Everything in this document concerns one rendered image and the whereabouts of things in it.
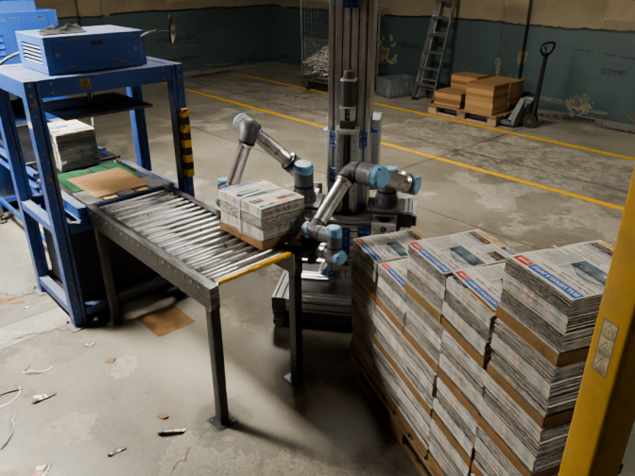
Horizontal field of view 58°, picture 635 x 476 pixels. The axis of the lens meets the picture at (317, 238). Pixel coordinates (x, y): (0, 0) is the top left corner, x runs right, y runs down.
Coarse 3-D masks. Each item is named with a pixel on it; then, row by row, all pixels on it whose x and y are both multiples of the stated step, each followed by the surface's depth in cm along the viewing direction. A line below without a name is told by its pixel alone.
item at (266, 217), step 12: (276, 192) 303; (288, 192) 303; (252, 204) 284; (264, 204) 285; (276, 204) 285; (288, 204) 291; (300, 204) 297; (252, 216) 287; (264, 216) 283; (276, 216) 288; (288, 216) 293; (300, 216) 299; (252, 228) 290; (264, 228) 284; (276, 228) 290; (288, 228) 296; (300, 228) 302; (264, 240) 286
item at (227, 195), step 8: (240, 184) 311; (248, 184) 311; (256, 184) 312; (264, 184) 312; (272, 184) 313; (224, 192) 300; (232, 192) 300; (240, 192) 300; (248, 192) 301; (224, 200) 302; (232, 200) 296; (224, 208) 305; (232, 208) 298; (224, 216) 308; (232, 216) 301; (232, 224) 303
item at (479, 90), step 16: (464, 80) 888; (480, 80) 849; (496, 80) 849; (512, 80) 849; (448, 96) 871; (464, 96) 863; (480, 96) 832; (496, 96) 822; (512, 96) 849; (432, 112) 900; (464, 112) 857; (480, 112) 838; (496, 112) 834
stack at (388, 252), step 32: (352, 256) 301; (384, 256) 279; (352, 288) 308; (384, 288) 271; (352, 320) 317; (384, 320) 275; (416, 320) 244; (352, 352) 323; (416, 352) 247; (448, 352) 222; (384, 384) 287; (416, 384) 252; (480, 384) 203; (384, 416) 293; (416, 416) 257; (448, 416) 228; (416, 448) 262; (448, 448) 232
